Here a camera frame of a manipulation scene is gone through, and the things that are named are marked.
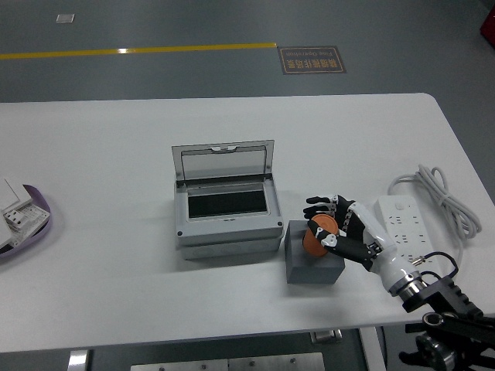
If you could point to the brown floor sign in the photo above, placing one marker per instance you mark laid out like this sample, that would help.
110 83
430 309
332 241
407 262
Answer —
311 60

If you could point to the yellow floor tape line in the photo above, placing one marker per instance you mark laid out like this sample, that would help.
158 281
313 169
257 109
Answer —
154 50

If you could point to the red crate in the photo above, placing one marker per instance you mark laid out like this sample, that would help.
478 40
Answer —
489 23

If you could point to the grey cube with round hole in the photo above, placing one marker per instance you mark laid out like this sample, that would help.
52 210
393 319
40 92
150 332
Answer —
309 270

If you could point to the orange cylinder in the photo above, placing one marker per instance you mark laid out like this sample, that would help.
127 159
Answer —
325 223

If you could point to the white socket module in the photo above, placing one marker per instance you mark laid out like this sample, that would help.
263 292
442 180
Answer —
15 219

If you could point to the silver floor plate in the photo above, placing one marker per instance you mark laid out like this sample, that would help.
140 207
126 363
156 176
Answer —
65 18

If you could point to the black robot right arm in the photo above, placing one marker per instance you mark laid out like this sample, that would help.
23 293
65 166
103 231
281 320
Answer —
444 301

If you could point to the grey enclosure box with lid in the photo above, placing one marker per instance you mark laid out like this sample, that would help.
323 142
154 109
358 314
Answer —
228 235

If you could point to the black bracket under table edge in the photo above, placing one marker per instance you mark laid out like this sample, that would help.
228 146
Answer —
414 329

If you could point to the grey metal base plate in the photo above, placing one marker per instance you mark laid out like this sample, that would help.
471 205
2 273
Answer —
178 366

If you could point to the white perforated plate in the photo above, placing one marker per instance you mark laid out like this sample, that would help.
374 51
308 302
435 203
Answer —
36 216

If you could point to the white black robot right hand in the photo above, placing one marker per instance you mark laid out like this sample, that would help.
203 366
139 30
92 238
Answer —
377 235

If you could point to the white table leg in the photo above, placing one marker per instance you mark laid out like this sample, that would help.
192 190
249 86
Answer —
371 349
79 361

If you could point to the silver table bracket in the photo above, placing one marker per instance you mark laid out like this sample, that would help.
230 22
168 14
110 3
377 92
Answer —
326 336

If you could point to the white switch panel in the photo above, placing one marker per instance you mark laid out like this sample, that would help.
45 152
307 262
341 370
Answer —
7 193

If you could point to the purple tray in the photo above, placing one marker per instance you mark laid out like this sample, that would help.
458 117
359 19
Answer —
40 196

